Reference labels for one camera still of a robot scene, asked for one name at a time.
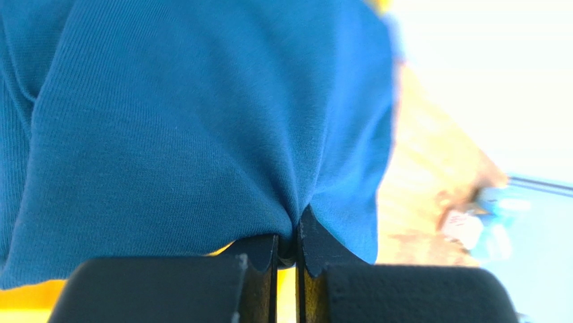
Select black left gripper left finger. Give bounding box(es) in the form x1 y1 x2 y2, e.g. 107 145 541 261
49 235 278 323

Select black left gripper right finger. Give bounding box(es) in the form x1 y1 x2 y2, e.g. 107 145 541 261
296 207 519 323

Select blue t-shirt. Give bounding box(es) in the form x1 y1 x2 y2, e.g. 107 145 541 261
0 0 397 290

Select pink power adapter cube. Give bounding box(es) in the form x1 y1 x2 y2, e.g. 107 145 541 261
440 210 484 250

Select light blue headphones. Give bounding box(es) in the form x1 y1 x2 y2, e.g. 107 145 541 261
483 177 572 322

